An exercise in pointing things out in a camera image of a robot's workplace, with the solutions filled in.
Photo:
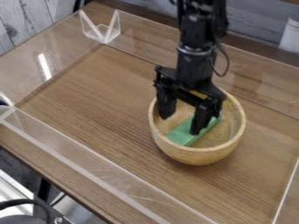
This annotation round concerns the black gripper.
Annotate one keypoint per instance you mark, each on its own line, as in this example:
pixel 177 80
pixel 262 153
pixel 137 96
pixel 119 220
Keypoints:
pixel 189 83

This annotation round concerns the green rectangular block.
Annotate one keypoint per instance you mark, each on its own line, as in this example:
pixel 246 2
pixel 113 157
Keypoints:
pixel 181 135

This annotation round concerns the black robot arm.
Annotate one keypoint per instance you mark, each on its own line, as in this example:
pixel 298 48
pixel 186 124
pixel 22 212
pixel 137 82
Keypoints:
pixel 204 24

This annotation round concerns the light wooden bowl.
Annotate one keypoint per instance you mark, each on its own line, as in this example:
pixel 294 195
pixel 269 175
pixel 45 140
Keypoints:
pixel 218 142

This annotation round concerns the white cylinder container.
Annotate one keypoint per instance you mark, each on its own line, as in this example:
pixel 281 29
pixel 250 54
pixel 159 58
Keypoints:
pixel 290 38

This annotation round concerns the black metal table leg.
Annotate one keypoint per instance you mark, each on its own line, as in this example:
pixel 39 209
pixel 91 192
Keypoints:
pixel 45 190

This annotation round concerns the clear acrylic tray wall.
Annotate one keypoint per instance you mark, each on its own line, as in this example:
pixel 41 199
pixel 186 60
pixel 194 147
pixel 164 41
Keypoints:
pixel 74 121

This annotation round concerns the clear acrylic corner bracket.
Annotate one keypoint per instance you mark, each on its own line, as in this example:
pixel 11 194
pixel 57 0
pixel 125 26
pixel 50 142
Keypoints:
pixel 102 33

